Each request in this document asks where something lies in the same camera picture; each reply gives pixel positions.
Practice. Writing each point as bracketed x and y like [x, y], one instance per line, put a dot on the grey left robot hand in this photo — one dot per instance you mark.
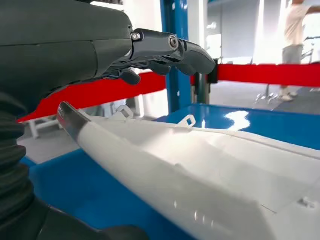
[50, 49]

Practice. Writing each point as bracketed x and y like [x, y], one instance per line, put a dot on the person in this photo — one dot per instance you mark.
[293, 30]

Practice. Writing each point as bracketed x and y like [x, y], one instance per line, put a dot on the red barrier tape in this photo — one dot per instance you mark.
[263, 74]

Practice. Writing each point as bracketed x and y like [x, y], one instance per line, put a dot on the black barrier post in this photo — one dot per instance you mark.
[201, 89]

